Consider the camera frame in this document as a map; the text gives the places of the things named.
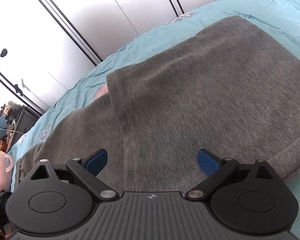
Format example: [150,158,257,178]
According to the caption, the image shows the clutter on bedside cabinet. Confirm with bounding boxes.
[0,101,23,153]

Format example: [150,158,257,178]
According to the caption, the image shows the light blue bed sheet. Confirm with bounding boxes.
[10,0,300,237]

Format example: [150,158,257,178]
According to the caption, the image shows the dark bedside cabinet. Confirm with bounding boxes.
[6,105,40,153]

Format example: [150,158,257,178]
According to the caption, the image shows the grey sweatpants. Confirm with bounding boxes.
[15,16,300,192]

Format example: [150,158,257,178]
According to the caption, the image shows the white wardrobe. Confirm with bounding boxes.
[0,0,216,113]

